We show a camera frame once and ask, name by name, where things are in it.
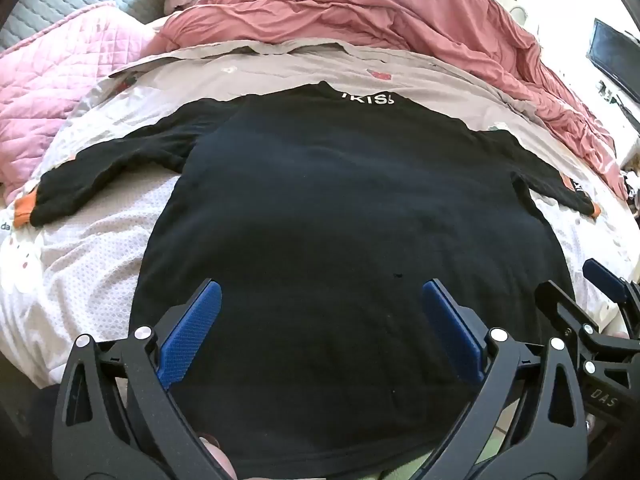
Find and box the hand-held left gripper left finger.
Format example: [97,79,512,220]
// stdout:
[52,278,236,480]

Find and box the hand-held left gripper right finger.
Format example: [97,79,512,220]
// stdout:
[422,279,588,480]

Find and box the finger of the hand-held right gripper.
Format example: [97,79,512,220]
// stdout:
[535,280,601,361]
[582,258,640,333]

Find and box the black long-sleeved shirt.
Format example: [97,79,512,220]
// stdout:
[27,80,603,478]

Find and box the person's left hand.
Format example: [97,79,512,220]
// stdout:
[197,432,238,480]

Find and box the white printed bed sheet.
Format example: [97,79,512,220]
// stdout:
[0,175,640,391]

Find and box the white cabinet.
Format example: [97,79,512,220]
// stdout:
[592,72,640,171]

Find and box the black monitor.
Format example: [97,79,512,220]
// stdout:
[586,18,640,106]

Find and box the pink quilted blanket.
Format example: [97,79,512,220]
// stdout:
[0,1,166,201]

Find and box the dusty red duvet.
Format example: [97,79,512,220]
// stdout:
[150,0,628,196]

